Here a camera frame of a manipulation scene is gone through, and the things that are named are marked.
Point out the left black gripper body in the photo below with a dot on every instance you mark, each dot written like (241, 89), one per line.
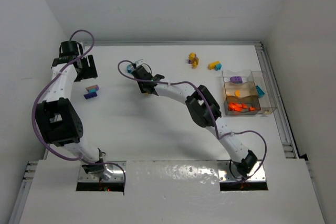
(87, 67)

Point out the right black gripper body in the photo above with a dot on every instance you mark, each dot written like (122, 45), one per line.
(143, 83)

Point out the teal and purple lego cluster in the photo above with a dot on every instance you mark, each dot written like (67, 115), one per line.
(130, 68)

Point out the purple teal lego stack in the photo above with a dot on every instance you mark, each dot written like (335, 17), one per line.
(92, 92)

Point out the large orange curved lego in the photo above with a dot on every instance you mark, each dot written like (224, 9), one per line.
(232, 106)

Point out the teal lego brick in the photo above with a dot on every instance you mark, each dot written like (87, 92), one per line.
(260, 92)

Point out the purple round lego block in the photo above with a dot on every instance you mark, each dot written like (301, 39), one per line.
(236, 80)

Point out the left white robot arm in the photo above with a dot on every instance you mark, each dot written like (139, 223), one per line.
(57, 119)

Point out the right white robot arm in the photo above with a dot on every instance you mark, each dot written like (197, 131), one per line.
(204, 111)

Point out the yellow purple striped lego figure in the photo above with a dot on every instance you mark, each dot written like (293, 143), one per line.
(193, 60)

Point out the yellow and teal lego block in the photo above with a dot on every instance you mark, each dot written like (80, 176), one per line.
(215, 66)

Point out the amber tinted plastic container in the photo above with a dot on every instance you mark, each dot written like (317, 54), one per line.
(239, 90)

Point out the grey clear plastic container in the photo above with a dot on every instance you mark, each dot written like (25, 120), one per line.
(250, 102)

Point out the tall clear side container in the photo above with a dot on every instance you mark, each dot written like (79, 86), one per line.
(267, 102)

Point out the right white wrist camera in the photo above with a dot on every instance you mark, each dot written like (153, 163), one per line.
(138, 62)

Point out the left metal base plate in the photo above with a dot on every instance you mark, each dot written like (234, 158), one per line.
(108, 173)

